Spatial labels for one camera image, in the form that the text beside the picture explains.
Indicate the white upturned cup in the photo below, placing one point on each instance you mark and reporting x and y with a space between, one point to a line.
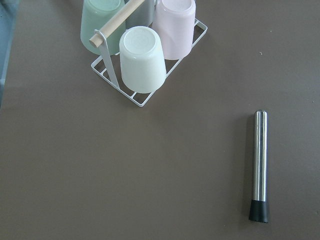
142 62

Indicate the pink upturned cup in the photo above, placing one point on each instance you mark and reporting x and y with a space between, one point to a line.
174 22

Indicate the grey upturned cup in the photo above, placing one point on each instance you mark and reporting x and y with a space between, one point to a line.
142 16

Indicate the green upturned cup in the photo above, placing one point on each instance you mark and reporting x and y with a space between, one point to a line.
95 14

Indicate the steel muddler black tip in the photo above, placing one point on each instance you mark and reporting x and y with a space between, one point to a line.
259 204

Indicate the white wire cup rack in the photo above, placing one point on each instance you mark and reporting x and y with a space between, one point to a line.
140 99

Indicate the wooden rack handle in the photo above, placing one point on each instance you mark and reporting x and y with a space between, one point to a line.
109 27

